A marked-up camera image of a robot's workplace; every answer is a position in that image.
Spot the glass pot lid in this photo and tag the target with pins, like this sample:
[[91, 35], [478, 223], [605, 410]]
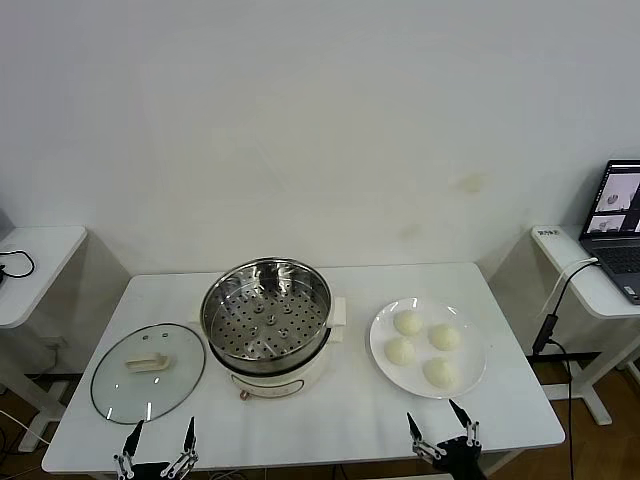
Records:
[[115, 385]]

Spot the cream electric cooking pot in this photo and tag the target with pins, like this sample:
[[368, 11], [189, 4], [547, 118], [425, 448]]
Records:
[[280, 381]]

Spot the perforated steel steamer basket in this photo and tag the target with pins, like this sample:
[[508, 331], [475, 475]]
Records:
[[300, 345]]

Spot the white steamed baozi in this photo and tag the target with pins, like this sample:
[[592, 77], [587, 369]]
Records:
[[400, 351], [441, 373], [444, 337], [409, 322]]

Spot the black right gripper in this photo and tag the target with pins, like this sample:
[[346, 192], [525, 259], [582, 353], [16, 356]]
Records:
[[457, 457]]

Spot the dark grey open laptop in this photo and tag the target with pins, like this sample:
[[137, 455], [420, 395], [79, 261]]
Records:
[[615, 260]]

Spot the white side table with label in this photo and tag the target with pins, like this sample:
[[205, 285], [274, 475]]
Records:
[[550, 250]]

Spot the small printed label sticker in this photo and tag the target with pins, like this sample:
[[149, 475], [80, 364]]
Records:
[[549, 232]]

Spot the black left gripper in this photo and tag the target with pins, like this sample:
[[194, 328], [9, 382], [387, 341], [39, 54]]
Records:
[[148, 471]]

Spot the white round plate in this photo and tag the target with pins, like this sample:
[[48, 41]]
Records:
[[470, 361]]

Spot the white wall socket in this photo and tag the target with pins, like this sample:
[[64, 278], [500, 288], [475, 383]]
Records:
[[56, 343]]

